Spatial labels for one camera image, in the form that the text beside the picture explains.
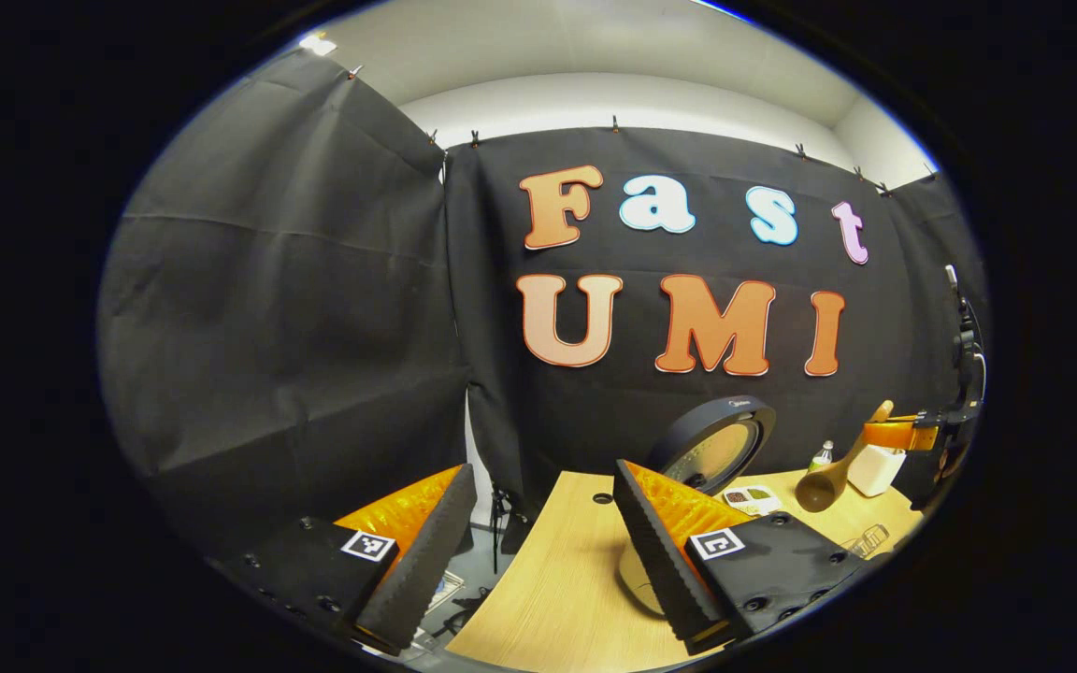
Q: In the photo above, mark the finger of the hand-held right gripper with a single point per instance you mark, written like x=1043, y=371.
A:
x=903, y=434

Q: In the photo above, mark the row of small backdrop clips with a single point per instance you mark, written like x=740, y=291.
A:
x=614, y=122

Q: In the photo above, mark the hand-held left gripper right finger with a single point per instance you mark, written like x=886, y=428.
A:
x=660, y=570

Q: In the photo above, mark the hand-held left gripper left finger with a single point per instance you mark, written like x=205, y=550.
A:
x=422, y=579

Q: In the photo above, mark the white toaster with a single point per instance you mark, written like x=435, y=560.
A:
x=875, y=472

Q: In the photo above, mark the black and cream rice cooker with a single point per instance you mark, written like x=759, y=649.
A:
x=716, y=453

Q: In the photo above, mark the white divided grain tray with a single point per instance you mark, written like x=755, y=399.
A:
x=752, y=499

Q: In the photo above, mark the black tripod stand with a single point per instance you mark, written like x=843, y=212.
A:
x=499, y=523

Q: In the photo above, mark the ceiling light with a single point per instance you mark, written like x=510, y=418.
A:
x=319, y=43

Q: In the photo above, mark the green drink bottle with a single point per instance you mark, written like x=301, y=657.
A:
x=820, y=458

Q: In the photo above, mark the black backdrop cloth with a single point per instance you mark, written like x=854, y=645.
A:
x=267, y=327

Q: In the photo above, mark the wooden spoon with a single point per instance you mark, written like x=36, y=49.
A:
x=819, y=491

